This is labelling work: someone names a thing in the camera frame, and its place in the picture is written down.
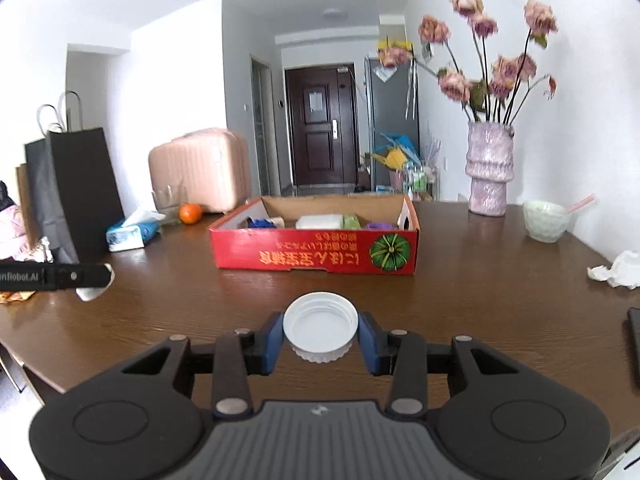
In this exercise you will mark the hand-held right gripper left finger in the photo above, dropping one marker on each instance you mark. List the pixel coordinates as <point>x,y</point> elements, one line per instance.
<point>272,342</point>

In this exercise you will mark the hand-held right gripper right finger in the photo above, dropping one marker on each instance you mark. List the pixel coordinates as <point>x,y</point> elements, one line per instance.
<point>369,345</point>

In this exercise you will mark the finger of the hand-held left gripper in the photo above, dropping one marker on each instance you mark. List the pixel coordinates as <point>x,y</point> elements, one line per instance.
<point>80,276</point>

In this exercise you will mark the red cardboard box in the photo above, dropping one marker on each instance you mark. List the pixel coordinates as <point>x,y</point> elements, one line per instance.
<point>310,255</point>

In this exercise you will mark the blue object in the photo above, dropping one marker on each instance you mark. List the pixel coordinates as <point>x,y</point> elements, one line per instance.
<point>260,222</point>

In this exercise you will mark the green packet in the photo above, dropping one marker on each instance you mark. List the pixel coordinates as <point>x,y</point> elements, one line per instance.
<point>351,222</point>

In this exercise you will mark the snack packet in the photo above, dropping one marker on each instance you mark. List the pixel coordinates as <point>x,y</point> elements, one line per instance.
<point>15,297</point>

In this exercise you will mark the white plastic piece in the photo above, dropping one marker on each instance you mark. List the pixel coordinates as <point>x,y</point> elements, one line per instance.
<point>92,294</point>

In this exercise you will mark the pink cloth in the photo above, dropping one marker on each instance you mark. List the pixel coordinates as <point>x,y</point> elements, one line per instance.
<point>10,225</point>

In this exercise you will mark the blue white tissue pack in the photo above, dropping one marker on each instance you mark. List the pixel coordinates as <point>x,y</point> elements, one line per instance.
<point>132,232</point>

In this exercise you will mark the brown paper bag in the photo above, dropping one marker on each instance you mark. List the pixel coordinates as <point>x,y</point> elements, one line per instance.
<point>24,200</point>

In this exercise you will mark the black paper bag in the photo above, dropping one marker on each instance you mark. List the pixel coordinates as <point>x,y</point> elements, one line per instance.
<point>85,185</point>

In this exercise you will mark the grey paper bag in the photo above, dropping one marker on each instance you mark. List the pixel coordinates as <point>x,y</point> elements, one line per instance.
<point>42,185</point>

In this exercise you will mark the clear drinking glass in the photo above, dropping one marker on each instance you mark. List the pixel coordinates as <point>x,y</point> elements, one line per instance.
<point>167,202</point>

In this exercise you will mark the purple round object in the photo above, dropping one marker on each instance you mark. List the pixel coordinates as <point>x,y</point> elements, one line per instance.
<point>381,226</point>

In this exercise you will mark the orange fruit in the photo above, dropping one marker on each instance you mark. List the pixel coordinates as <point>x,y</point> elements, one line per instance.
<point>191,214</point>

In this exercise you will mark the pink suitcase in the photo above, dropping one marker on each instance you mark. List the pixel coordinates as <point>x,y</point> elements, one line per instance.
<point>200,170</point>

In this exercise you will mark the cluttered storage cart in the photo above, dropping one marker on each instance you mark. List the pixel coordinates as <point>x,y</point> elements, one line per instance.
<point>420,180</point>

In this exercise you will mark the yellow toy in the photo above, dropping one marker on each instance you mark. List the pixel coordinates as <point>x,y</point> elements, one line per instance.
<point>392,159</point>

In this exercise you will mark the dark brown entrance door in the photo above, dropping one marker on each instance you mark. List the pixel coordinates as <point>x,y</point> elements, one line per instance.
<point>320,150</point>

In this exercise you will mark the pink textured vase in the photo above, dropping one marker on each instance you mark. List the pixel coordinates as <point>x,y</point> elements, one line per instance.
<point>490,170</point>

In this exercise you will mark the grey interior door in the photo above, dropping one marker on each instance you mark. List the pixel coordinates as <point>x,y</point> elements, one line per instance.
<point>261,130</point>

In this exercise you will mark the white ceramic cup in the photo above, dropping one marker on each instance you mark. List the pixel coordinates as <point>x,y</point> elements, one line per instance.
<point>544,222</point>

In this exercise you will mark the grey refrigerator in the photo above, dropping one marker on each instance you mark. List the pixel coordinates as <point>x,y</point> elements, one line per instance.
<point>390,105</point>

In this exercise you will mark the pink straw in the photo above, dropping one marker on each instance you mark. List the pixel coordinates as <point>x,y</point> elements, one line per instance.
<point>580,203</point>

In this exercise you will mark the crumpled white tissue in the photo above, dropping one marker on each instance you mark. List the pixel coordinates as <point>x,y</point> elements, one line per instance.
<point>617,270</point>

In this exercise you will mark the black phone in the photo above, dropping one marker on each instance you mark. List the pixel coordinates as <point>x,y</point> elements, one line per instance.
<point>635,335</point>

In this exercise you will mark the yellow box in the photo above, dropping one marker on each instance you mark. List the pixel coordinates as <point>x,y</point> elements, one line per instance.
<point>402,46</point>

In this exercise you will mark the dried pink flowers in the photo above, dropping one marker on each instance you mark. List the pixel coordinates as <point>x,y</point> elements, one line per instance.
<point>502,72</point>

